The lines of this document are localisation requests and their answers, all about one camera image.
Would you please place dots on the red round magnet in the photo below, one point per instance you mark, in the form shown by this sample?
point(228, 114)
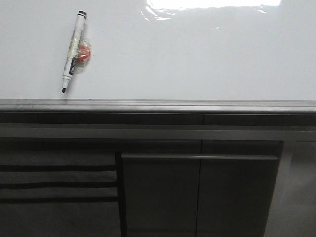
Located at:
point(84, 53)

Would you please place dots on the white black whiteboard marker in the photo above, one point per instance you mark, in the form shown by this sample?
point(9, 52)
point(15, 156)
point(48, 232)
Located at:
point(71, 59)

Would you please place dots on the grey cabinet with doors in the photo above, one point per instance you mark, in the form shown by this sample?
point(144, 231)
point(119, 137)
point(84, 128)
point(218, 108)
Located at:
point(217, 189)

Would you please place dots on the grey drawer unit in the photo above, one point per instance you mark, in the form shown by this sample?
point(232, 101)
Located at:
point(58, 194)

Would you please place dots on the white whiteboard with aluminium frame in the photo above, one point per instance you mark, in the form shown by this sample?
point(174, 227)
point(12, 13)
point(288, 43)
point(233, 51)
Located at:
point(199, 56)

